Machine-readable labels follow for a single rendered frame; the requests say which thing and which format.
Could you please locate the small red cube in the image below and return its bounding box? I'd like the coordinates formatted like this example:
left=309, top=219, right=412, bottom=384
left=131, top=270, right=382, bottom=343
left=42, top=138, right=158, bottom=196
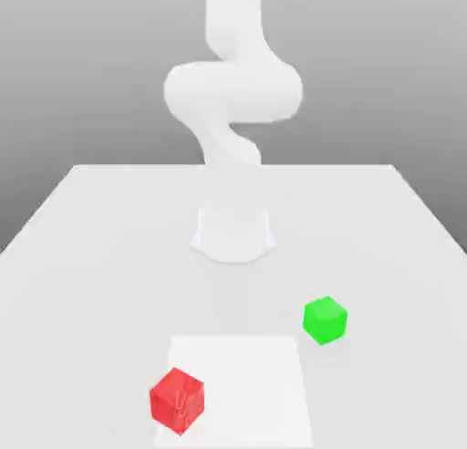
left=149, top=367, right=206, bottom=436

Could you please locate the small green cube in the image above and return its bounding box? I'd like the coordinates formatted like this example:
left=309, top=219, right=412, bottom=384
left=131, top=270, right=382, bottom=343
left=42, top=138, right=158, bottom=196
left=302, top=295, right=348, bottom=347

